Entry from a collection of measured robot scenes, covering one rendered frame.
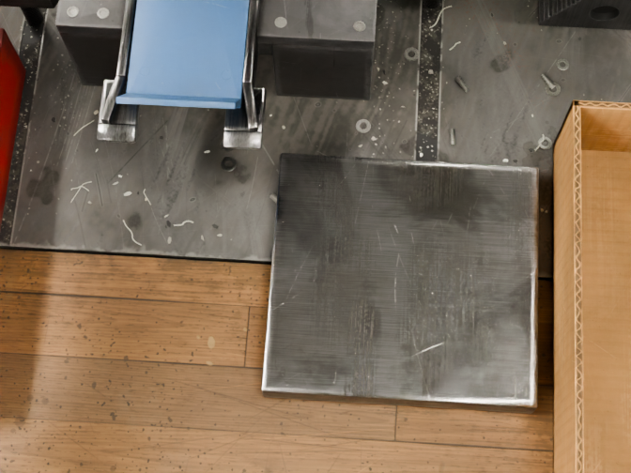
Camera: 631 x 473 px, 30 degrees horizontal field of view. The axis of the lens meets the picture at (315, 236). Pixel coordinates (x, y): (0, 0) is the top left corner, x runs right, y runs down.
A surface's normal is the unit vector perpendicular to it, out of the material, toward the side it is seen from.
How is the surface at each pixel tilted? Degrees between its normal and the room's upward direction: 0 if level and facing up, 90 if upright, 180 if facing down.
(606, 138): 90
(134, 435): 0
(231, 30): 0
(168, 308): 0
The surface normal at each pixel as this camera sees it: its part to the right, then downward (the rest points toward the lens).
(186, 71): -0.01, -0.33
